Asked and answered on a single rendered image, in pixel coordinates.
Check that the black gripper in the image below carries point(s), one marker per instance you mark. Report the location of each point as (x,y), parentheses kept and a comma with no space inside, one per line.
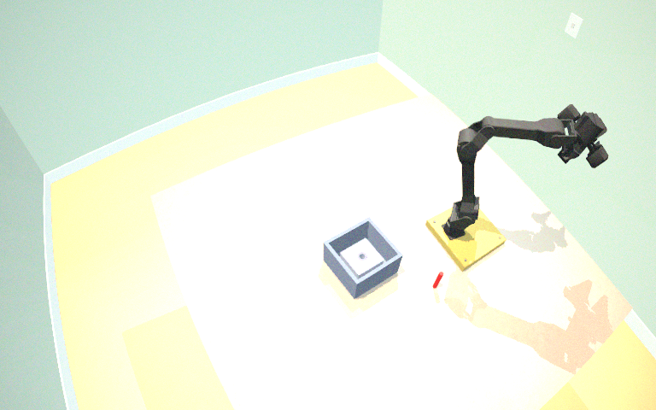
(597,154)

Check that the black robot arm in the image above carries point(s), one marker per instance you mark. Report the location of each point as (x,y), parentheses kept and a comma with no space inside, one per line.
(548,132)

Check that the red peg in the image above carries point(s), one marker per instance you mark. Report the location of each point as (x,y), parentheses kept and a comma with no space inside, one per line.
(438,278)

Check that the white square plate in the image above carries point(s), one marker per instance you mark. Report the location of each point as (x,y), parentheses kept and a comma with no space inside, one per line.
(361,258)

